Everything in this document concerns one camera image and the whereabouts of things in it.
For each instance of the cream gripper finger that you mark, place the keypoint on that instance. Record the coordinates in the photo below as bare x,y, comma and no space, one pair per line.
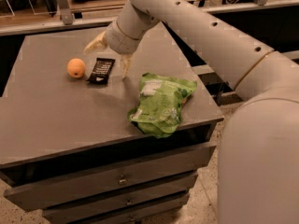
99,43
126,63

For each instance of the black rxbar chocolate bar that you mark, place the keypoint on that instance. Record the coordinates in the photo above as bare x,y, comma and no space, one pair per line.
101,71

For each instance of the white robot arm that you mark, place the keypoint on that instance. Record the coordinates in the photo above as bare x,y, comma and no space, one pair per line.
258,169

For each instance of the orange fruit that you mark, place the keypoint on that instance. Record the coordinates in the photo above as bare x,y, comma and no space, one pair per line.
76,68

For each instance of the green chip bag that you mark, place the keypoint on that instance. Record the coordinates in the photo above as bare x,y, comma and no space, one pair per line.
160,103

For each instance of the grey drawer cabinet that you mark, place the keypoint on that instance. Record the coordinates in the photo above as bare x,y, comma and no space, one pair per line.
53,125

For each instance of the middle grey drawer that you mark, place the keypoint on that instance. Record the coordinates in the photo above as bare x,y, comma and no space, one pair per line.
121,198

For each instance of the grey drawer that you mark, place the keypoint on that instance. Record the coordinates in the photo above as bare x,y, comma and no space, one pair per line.
137,212
121,198
68,188

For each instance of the grey metal railing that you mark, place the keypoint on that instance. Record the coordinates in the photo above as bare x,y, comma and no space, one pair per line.
72,15

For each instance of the bottom grey drawer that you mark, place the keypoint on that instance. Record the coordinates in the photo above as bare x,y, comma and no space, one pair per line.
137,212

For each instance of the top grey drawer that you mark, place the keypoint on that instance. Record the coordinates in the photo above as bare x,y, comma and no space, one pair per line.
68,188

